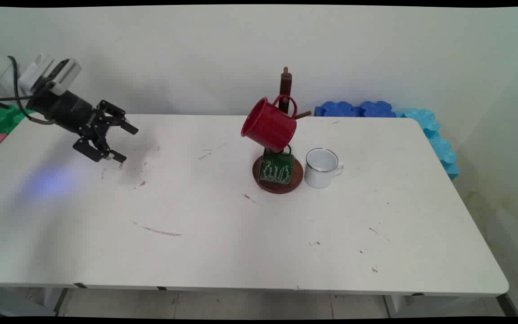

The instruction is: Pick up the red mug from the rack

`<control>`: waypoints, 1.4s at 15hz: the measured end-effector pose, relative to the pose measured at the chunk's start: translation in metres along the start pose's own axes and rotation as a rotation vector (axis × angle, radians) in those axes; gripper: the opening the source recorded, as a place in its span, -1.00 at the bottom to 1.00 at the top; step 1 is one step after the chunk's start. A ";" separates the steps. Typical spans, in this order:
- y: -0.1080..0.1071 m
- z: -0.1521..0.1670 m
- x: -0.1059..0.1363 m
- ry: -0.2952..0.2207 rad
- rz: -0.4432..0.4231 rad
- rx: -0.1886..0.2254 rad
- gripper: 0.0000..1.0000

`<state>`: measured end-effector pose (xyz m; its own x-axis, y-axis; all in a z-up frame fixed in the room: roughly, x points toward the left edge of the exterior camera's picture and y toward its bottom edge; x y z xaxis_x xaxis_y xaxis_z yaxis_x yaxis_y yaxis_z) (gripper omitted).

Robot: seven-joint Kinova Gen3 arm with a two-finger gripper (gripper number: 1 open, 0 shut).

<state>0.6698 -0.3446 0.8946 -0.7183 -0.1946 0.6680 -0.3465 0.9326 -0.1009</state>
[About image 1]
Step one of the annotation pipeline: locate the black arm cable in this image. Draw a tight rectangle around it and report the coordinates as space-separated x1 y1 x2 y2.
0 55 57 125

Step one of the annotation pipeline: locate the brown wooden mug tree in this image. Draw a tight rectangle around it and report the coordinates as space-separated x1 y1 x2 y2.
252 67 312 195

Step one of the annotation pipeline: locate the green printed mug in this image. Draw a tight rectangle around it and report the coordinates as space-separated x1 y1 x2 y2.
259 144 295 185

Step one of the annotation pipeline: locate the red enamel mug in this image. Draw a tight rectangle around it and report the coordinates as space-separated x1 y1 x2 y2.
241 94 298 153

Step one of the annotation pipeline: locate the green foam tile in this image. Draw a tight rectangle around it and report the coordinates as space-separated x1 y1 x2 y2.
0 104 35 135

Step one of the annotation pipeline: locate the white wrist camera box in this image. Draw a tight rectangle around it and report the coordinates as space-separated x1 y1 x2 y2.
18 54 82 96

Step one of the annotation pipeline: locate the white table leg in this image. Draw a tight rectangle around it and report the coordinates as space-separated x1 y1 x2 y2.
42 288 69 313
383 295 404 318

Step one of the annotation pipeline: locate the light blue foam tile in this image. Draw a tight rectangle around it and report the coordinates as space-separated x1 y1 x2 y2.
396 108 460 180

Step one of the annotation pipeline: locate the white enamel mug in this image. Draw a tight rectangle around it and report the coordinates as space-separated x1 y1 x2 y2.
305 148 344 189

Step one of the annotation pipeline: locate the dark blue foam tile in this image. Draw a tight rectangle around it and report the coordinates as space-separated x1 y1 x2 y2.
314 101 361 117
360 101 397 118

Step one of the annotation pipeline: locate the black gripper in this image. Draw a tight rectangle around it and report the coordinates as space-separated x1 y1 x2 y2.
26 90 139 163

